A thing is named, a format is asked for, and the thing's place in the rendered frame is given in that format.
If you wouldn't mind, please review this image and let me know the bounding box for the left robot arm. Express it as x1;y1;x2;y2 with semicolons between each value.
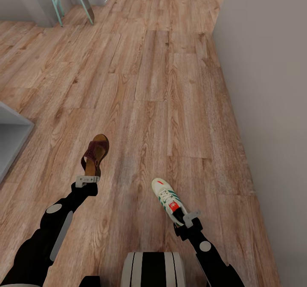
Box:
0;176;100;287

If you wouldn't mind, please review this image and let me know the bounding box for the robot trunk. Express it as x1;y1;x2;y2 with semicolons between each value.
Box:
121;252;186;287

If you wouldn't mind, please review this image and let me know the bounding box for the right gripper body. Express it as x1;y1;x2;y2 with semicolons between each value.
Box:
177;217;203;242

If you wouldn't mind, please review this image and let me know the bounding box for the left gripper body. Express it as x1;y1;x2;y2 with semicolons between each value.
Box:
69;183;98;204

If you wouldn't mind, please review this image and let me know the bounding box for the gym shoe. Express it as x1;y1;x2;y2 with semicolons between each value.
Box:
151;178;188;227

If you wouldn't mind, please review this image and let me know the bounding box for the sandal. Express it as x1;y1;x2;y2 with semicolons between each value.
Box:
81;134;109;177

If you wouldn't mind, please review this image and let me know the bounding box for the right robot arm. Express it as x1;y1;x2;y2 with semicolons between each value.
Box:
174;209;245;287

